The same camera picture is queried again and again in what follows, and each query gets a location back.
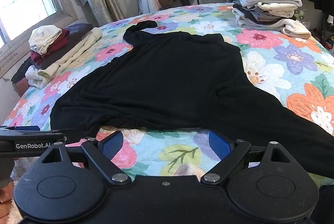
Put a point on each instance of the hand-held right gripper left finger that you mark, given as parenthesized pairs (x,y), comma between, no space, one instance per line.
(112,145)

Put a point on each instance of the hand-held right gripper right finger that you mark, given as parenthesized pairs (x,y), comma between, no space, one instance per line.
(219,144)

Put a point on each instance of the black sweater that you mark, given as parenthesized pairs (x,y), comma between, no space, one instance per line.
(169,70)

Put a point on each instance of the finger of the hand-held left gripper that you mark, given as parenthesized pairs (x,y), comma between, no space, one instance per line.
(26,128)

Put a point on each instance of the low pile of folded clothes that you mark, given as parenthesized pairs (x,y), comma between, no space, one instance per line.
(60,49)

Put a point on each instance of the floral bedspread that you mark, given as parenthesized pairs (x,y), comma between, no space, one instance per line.
(263,62)

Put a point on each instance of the tall stack of folded clothes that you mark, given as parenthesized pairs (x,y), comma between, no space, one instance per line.
(266,2)

